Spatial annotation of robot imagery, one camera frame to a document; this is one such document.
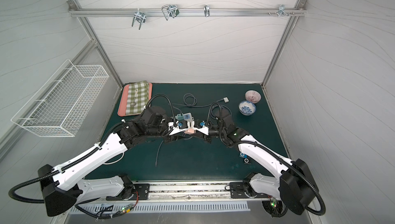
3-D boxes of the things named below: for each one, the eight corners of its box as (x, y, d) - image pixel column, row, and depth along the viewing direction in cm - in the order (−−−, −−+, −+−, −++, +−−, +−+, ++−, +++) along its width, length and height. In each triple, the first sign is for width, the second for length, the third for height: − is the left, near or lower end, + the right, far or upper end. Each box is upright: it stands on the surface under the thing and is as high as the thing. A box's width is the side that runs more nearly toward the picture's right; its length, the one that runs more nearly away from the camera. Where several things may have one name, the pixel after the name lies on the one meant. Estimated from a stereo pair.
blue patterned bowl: (239, 114, 104) (240, 112, 101) (237, 103, 110) (238, 100, 107) (256, 114, 104) (257, 112, 101) (252, 103, 110) (254, 100, 108)
